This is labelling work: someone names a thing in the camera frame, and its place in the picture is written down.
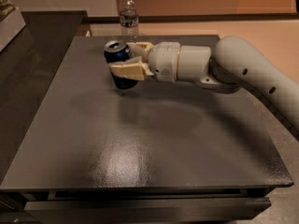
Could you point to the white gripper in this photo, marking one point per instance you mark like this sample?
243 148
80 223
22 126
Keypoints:
163 61

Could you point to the blue pepsi can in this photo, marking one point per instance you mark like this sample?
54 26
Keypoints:
117 50

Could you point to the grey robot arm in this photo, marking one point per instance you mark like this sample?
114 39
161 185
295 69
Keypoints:
231 65

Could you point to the clear plastic water bottle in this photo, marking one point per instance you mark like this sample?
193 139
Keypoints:
129 19

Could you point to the white box with items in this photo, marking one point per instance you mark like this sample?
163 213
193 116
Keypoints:
11 22

